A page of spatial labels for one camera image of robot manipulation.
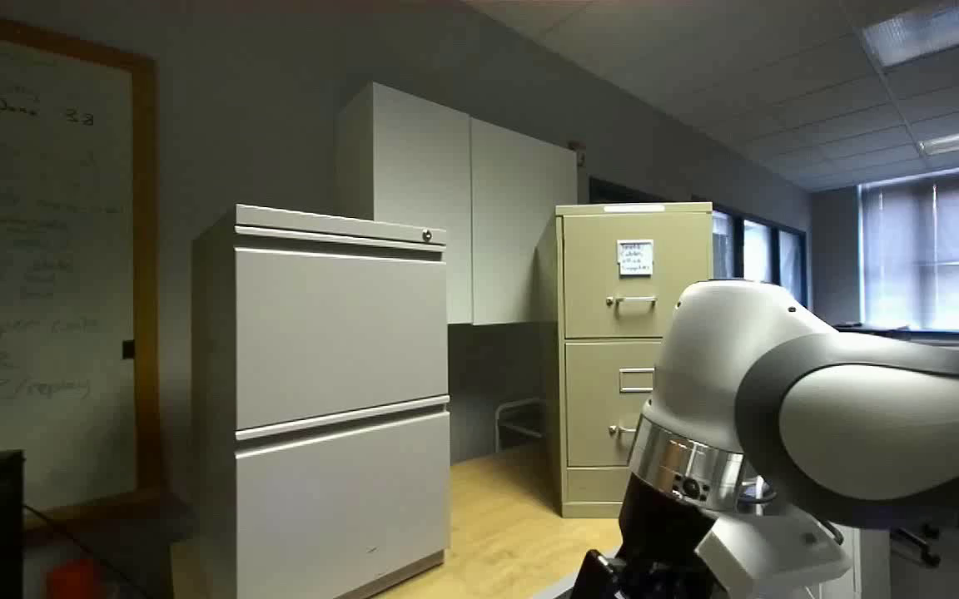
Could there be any beige bottom cabinet drawer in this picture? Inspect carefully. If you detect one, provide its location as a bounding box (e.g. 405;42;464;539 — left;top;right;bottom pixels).
563;338;660;465

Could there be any beige cabinet drawer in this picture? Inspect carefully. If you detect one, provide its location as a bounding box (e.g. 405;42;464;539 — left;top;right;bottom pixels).
563;338;660;465
560;202;711;338

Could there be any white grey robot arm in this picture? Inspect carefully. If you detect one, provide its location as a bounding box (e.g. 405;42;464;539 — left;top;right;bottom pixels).
619;281;959;599

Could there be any beige two-drawer file cabinet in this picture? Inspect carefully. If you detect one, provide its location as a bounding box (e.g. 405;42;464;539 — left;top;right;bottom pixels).
536;202;711;518

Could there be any beige top cabinet drawer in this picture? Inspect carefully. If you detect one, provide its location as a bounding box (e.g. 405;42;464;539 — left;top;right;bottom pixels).
560;202;711;338

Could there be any grey lateral file cabinet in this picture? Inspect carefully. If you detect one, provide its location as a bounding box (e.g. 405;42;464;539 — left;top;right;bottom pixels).
190;202;449;599

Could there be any white label card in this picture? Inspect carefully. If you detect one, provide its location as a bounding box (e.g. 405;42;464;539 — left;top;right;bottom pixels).
615;240;653;281

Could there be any wood-framed whiteboard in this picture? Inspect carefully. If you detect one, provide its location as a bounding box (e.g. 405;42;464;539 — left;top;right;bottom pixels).
0;18;164;521

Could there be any window with blinds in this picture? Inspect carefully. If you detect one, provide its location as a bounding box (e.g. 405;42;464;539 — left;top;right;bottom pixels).
859;172;959;332

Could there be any black office chair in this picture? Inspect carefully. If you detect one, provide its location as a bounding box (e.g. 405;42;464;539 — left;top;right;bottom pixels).
890;508;959;568

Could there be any red round object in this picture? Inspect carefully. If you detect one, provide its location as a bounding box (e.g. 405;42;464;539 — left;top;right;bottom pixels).
46;560;108;599

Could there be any ceiling light panel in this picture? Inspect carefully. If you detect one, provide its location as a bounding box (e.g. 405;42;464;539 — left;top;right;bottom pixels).
862;0;959;67

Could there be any white wall cupboard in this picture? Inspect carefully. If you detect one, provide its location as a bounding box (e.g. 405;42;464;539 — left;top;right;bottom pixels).
337;83;575;327

